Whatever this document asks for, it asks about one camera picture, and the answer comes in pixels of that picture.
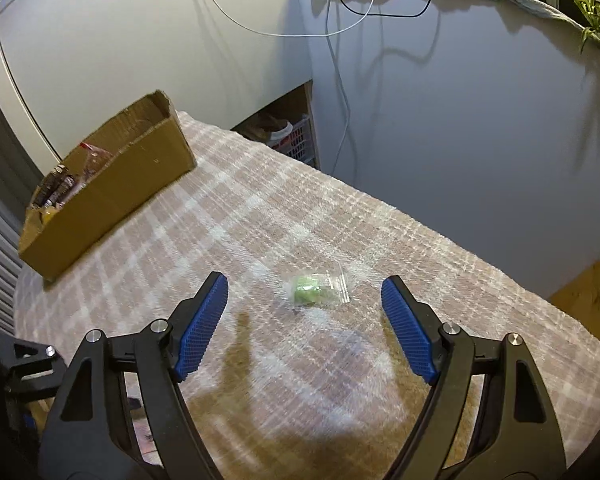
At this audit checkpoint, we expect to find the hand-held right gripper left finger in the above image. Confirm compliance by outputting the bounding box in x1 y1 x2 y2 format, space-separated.
39 271 229 480

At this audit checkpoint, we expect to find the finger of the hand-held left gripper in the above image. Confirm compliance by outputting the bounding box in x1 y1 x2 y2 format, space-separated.
0 337 70 406

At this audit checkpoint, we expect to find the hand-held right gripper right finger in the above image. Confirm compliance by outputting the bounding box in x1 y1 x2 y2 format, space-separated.
381 275 568 480

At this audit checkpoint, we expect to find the green candy clear packet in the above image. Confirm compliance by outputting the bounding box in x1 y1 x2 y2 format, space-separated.
286 269 353 308

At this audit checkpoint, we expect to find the cardboard box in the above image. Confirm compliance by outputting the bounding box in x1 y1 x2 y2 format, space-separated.
19 90 197 281

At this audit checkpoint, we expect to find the brown blue chocolate bar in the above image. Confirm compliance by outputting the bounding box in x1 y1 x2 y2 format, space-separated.
32 164 80 209

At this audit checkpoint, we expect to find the clear plastic snack packet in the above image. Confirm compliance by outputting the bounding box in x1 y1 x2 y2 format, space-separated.
77 142 116 181

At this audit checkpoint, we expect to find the plaid blanket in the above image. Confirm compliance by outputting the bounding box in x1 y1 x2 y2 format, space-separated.
12 110 600 480

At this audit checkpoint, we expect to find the wooden furniture piece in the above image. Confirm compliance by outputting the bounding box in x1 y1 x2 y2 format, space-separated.
550 260 600 347

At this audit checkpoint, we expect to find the white plastic storage basket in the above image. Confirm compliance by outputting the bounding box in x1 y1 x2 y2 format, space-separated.
267 115 317 167

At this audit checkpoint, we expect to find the green potted plant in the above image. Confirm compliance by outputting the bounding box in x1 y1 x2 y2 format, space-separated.
557 0 600 54

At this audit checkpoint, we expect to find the white cable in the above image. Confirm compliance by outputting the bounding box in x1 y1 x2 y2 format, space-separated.
182 0 376 177

